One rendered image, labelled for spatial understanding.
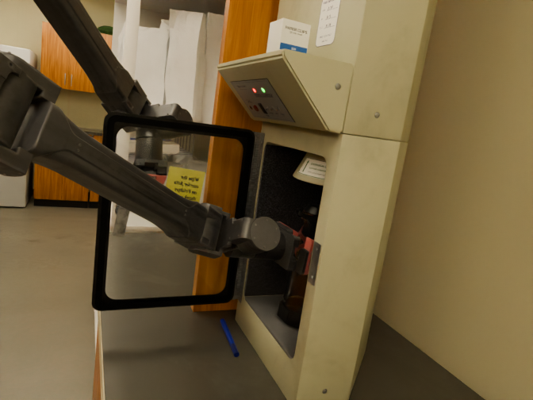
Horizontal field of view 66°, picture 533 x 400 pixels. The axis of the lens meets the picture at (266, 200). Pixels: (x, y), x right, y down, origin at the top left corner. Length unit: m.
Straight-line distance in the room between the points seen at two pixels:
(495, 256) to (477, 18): 0.52
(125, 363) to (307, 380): 0.34
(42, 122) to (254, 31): 0.58
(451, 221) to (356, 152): 0.45
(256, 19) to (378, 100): 0.41
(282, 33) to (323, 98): 0.14
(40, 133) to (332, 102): 0.38
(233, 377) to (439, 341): 0.51
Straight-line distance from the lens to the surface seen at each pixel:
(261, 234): 0.68
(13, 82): 0.49
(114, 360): 0.87
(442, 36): 1.17
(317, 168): 0.74
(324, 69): 0.61
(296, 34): 0.70
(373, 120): 0.66
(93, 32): 0.83
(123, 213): 0.84
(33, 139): 0.50
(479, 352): 1.03
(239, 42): 0.96
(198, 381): 0.82
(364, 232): 0.69
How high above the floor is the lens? 1.41
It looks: 11 degrees down
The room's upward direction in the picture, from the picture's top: 8 degrees clockwise
